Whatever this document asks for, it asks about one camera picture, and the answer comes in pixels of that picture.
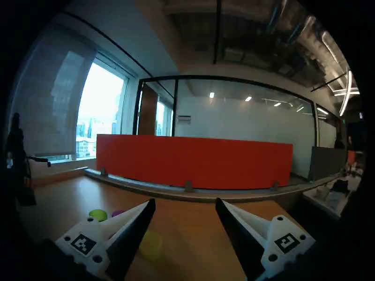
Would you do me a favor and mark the green plastic cup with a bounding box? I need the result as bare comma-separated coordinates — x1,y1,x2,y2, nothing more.
89,209,108,222

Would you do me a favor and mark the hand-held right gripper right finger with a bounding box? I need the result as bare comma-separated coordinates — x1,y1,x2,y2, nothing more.
215,197,317,281

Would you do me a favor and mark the grey desk screen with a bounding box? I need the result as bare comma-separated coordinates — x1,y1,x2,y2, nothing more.
308,146,347,181

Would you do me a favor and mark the red desk screen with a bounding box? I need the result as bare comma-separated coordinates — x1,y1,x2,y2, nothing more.
85,134,308,200

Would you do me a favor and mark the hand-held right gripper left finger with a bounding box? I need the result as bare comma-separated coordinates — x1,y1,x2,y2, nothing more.
54,198,156,281

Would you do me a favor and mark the yellow plastic cup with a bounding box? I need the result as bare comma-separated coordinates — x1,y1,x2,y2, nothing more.
139,230,164,262

